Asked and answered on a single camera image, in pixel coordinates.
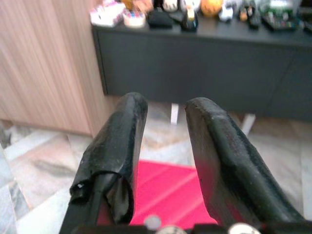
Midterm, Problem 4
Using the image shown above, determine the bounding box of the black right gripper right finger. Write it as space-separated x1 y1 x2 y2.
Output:
185 97 312 227

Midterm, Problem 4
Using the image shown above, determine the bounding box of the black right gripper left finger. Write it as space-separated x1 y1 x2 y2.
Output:
59 92 149 234

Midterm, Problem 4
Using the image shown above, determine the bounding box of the white sideboard leg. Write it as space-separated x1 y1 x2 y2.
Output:
170 103 180 125
240 114 256 137

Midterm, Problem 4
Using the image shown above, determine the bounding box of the black sideboard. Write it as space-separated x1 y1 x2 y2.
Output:
91 14 312 122

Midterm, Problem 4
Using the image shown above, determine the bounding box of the light wooden cabinet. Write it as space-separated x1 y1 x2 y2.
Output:
0 0 115 137

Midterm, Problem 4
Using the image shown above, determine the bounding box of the beige masking tape roll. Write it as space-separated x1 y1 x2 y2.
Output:
123 9 146 28

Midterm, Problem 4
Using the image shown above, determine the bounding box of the white printed tissue packet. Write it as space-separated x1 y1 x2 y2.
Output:
89 0 126 27

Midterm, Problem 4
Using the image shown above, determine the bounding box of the black fabric pouch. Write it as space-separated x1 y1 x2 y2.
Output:
147 9 174 28

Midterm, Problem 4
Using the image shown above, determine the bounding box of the black tape dispenser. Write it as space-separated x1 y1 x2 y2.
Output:
180 8 199 32

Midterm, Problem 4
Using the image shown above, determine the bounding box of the black remote with coloured buttons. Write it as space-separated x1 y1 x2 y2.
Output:
262 11 299 32

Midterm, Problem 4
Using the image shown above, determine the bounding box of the small white toy figure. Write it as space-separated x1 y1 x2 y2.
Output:
218 4 232 22

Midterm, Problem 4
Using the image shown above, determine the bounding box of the orange round figure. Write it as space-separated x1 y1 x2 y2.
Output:
200 0 224 17

